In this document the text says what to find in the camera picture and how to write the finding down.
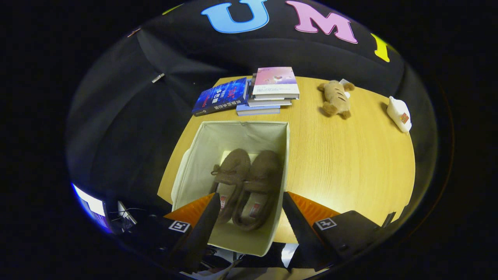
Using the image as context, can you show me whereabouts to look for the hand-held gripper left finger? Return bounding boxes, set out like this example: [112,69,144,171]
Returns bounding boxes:
[124,192,221,274]

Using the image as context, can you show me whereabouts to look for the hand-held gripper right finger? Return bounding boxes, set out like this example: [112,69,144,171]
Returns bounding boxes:
[282,191,389,271]

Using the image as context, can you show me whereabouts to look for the brown suede shoe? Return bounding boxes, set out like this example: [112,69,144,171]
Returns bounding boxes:
[232,150,283,232]
[210,148,251,224]

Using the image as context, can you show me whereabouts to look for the beige fabric storage box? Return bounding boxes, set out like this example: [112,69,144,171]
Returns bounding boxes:
[171,121,290,257]

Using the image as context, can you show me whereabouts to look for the lit computer monitor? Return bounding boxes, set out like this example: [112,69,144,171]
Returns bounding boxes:
[71,183,111,234]

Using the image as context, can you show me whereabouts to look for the pale blue book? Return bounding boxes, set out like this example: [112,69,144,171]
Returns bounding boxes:
[236,104,281,116]

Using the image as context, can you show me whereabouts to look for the dark blue book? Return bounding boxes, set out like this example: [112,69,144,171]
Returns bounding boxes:
[191,77,249,117]

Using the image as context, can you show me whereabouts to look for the brown plush toy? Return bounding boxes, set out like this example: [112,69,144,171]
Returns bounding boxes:
[318,80,355,119]

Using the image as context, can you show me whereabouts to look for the white plush toy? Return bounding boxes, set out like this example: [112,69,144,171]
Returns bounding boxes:
[386,96,412,134]

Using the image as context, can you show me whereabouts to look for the pink cover book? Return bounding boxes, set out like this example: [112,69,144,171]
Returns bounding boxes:
[252,66,300,100]

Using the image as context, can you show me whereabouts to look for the white stand with cables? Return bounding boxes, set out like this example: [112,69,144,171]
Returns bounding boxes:
[117,200,139,227]

